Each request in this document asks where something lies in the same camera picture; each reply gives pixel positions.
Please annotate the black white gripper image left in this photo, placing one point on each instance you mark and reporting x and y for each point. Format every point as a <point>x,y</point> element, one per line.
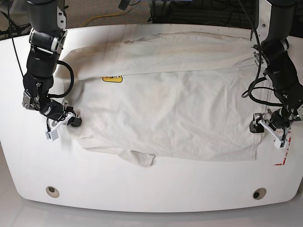
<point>58,113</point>

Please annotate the black white gripper image right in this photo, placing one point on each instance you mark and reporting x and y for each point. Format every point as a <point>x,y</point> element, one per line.
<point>278,123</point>

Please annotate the white T-shirt with yellow print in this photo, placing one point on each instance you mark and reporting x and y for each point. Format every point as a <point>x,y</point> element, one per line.
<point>166,95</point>

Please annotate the red tape rectangle marking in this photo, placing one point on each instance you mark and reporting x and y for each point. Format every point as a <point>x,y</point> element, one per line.
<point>282,153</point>

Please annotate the right table grommet hole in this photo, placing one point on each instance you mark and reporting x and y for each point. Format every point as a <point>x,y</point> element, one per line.
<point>259,193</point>

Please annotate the table grommet hole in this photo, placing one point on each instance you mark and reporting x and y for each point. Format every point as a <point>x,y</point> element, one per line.
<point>52,192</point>
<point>259,193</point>

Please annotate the left table grommet hole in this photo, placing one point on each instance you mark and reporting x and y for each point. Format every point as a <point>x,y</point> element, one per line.
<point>52,192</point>

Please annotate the black tripod stand legs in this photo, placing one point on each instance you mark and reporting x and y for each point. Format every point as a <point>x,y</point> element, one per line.
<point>10,28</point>

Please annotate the wrist camera module image left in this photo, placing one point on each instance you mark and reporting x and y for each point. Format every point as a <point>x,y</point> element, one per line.
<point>52,135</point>

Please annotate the wrist camera module image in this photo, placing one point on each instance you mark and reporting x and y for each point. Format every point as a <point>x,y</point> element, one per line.
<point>52,135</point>
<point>281,144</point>

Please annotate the wrist camera module image right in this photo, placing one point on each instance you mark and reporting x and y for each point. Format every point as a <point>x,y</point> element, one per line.
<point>281,144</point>

